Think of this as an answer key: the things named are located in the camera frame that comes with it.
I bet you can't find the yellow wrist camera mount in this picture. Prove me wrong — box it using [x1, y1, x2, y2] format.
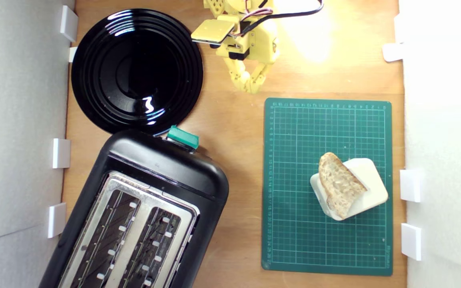
[191, 19, 237, 46]

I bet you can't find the black plate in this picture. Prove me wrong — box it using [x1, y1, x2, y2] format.
[71, 8, 204, 135]

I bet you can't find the black two-slot toaster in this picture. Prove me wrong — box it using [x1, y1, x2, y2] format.
[38, 129, 230, 288]

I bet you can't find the green cutting mat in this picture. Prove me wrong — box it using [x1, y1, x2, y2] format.
[261, 98, 393, 276]

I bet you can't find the white block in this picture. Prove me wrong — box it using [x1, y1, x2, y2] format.
[310, 158, 389, 221]

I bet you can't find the brown bread slice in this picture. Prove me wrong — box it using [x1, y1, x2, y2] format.
[319, 152, 368, 219]

